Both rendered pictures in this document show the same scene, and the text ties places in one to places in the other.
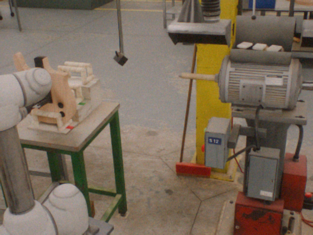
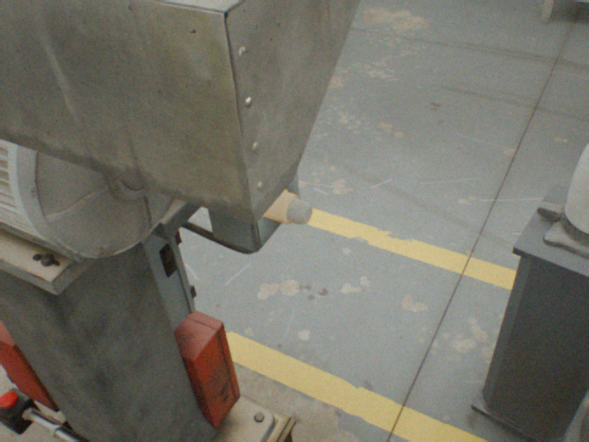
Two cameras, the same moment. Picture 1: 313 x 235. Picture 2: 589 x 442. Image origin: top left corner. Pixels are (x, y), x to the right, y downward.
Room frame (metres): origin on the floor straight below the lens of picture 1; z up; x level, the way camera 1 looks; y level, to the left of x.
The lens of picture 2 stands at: (2.42, -0.08, 1.64)
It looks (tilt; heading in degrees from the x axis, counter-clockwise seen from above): 42 degrees down; 191
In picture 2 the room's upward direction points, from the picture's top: 4 degrees counter-clockwise
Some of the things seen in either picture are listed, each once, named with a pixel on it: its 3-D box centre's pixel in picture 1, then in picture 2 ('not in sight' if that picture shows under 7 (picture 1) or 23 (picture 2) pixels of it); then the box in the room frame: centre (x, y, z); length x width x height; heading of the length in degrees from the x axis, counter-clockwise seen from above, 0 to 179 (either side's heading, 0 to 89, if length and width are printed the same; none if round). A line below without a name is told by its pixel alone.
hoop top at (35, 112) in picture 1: (46, 113); not in sight; (2.02, 0.62, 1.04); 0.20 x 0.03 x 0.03; 69
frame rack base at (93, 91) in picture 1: (77, 93); not in sight; (2.35, 0.49, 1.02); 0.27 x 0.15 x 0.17; 70
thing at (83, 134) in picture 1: (64, 167); not in sight; (2.18, 0.61, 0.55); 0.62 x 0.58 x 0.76; 70
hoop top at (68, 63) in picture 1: (78, 64); not in sight; (2.39, 0.47, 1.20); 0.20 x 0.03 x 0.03; 69
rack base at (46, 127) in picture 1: (53, 125); not in sight; (2.06, 0.60, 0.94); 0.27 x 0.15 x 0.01; 70
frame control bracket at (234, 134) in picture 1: (234, 135); (192, 195); (1.70, -0.41, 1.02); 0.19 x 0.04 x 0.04; 160
